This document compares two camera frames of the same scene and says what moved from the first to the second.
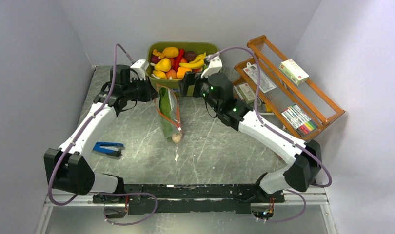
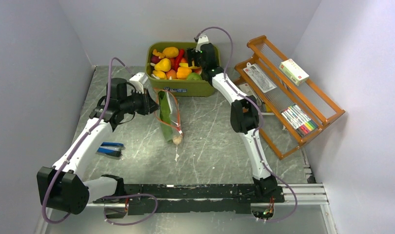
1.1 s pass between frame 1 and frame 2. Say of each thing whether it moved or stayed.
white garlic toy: stayed
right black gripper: moved
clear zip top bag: stayed
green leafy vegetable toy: stayed
